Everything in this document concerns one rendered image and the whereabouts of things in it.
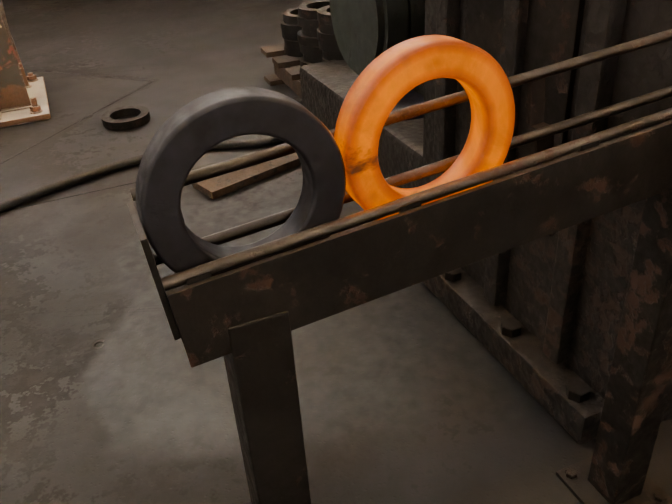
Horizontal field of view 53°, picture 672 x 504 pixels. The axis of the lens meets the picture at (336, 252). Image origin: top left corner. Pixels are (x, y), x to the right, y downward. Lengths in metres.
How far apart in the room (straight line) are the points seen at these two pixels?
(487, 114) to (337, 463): 0.75
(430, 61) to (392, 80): 0.04
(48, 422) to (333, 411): 0.55
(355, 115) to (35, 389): 1.10
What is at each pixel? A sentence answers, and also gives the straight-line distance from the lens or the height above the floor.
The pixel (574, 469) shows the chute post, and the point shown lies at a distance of 1.26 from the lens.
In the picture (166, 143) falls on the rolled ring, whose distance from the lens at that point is 0.57.
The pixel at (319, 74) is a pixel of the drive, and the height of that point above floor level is 0.25.
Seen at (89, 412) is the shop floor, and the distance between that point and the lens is 1.46.
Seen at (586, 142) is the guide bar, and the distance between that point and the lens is 0.75.
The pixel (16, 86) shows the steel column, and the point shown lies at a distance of 3.16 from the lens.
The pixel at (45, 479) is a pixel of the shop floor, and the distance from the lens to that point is 1.37.
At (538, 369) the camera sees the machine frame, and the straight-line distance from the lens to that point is 1.34.
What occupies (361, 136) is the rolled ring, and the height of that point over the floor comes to 0.71.
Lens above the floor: 0.95
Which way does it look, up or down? 32 degrees down
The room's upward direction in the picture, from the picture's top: 4 degrees counter-clockwise
